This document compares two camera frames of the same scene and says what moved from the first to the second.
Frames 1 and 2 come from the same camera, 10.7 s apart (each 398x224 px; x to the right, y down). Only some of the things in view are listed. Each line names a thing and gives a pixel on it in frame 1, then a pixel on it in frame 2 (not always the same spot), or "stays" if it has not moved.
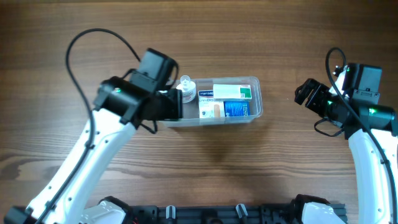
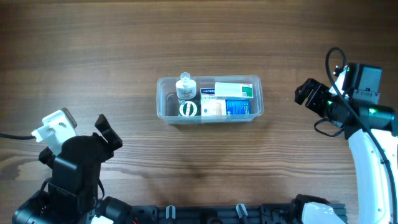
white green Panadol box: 232,91 stays
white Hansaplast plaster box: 209,107 stays
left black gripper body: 175,104 to 101,144
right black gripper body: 323,102 stays
